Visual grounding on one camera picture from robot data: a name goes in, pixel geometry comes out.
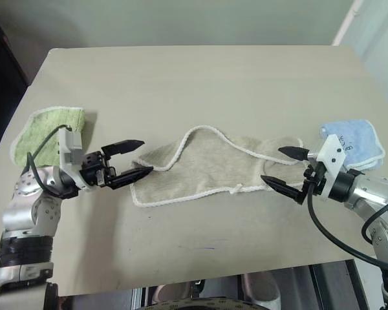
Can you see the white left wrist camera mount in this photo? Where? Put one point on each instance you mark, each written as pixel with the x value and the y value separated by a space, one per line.
pixel 68 142

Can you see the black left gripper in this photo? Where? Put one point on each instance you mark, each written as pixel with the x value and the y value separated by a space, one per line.
pixel 95 169

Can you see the dark speckled rounded shape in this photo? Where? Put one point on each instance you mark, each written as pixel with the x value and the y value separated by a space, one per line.
pixel 200 304

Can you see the green cloth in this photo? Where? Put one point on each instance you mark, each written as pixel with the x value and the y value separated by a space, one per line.
pixel 42 126

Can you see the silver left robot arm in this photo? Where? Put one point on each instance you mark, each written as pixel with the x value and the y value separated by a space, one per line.
pixel 19 210

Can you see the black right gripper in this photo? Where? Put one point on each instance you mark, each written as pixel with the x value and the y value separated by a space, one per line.
pixel 315 181

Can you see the dark metal table frame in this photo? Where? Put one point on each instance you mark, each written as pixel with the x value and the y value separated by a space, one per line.
pixel 329 284

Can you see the grey rounded shape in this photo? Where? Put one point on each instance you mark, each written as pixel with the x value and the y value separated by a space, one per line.
pixel 262 290

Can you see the beige cloth white trim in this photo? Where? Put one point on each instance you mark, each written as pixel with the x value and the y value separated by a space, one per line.
pixel 207 161

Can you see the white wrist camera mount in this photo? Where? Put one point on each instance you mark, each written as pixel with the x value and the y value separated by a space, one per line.
pixel 333 150
pixel 68 142

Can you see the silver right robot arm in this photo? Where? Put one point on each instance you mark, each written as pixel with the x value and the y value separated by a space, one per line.
pixel 368 187

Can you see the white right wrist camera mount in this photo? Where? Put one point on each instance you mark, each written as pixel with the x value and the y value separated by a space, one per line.
pixel 333 150

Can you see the blue cloth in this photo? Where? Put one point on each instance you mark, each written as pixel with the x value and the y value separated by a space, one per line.
pixel 359 135

